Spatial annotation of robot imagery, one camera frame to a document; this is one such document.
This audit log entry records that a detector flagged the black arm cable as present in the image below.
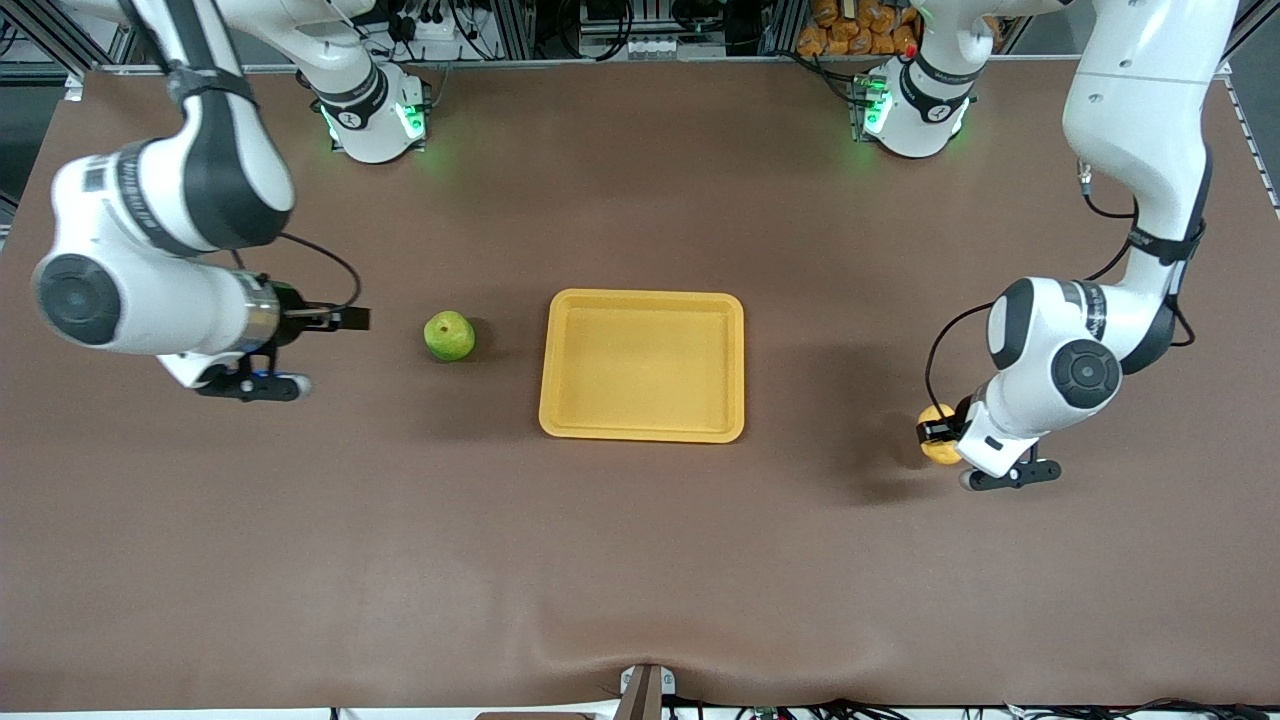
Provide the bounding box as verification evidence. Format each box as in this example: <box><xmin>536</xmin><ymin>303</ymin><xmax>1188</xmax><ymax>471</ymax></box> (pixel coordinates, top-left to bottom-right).
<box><xmin>232</xmin><ymin>232</ymin><xmax>363</xmax><ymax>313</ymax></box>
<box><xmin>925</xmin><ymin>160</ymin><xmax>1198</xmax><ymax>406</ymax></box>

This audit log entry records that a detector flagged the green apple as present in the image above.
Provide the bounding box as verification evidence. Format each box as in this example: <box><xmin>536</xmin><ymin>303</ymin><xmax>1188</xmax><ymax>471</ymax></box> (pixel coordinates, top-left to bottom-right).
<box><xmin>424</xmin><ymin>310</ymin><xmax>477</xmax><ymax>362</ymax></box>

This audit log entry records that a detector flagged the white power strip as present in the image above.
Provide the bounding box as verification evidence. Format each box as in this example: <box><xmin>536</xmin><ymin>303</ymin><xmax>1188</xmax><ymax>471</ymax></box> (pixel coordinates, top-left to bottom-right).
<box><xmin>395</xmin><ymin>10</ymin><xmax>471</xmax><ymax>47</ymax></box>

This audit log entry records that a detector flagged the metal table bracket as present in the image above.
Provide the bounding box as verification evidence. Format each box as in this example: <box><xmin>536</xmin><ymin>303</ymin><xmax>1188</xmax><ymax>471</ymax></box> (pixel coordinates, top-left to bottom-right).
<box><xmin>618</xmin><ymin>664</ymin><xmax>677</xmax><ymax>720</ymax></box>

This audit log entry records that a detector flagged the yellow plastic tray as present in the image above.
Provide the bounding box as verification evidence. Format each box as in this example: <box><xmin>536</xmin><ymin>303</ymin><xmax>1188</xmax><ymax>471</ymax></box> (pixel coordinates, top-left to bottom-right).
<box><xmin>538</xmin><ymin>289</ymin><xmax>746</xmax><ymax>444</ymax></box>

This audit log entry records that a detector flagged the brown table mat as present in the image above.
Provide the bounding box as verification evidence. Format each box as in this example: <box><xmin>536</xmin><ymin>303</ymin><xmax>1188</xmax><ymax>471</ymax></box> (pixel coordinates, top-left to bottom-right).
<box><xmin>0</xmin><ymin>55</ymin><xmax>1280</xmax><ymax>713</ymax></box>

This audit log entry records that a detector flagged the yellow potato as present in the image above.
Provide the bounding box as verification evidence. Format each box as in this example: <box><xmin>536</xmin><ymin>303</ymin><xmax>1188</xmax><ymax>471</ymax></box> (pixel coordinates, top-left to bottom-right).
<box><xmin>918</xmin><ymin>404</ymin><xmax>967</xmax><ymax>467</ymax></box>

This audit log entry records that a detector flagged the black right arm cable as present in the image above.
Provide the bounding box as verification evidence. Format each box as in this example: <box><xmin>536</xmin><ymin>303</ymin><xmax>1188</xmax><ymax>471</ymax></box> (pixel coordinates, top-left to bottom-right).
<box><xmin>232</xmin><ymin>232</ymin><xmax>363</xmax><ymax>313</ymax></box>

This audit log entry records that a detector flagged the orange toy food pile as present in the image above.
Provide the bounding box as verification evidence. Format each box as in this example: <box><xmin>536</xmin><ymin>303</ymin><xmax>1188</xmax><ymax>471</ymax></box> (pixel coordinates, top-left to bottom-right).
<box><xmin>797</xmin><ymin>0</ymin><xmax>921</xmax><ymax>58</ymax></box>

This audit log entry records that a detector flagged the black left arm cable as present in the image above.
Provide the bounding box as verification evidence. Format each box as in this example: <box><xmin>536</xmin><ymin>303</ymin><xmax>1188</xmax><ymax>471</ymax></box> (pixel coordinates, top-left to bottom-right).
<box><xmin>925</xmin><ymin>160</ymin><xmax>1198</xmax><ymax>406</ymax></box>

